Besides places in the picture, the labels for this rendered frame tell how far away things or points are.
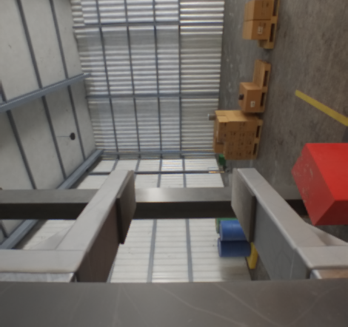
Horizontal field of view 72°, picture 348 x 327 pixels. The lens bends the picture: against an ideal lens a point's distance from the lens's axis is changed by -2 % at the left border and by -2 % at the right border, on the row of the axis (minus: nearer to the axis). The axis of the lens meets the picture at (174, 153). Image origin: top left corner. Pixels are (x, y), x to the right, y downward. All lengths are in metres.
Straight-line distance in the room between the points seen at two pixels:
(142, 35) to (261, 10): 7.58
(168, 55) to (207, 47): 1.95
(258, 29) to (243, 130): 2.44
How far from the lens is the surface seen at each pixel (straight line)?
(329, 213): 2.63
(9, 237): 10.67
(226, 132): 6.73
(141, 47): 12.94
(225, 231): 7.34
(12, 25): 10.65
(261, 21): 6.36
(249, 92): 6.52
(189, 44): 12.91
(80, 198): 3.51
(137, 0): 12.97
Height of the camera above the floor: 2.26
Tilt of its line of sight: 1 degrees up
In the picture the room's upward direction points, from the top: 91 degrees counter-clockwise
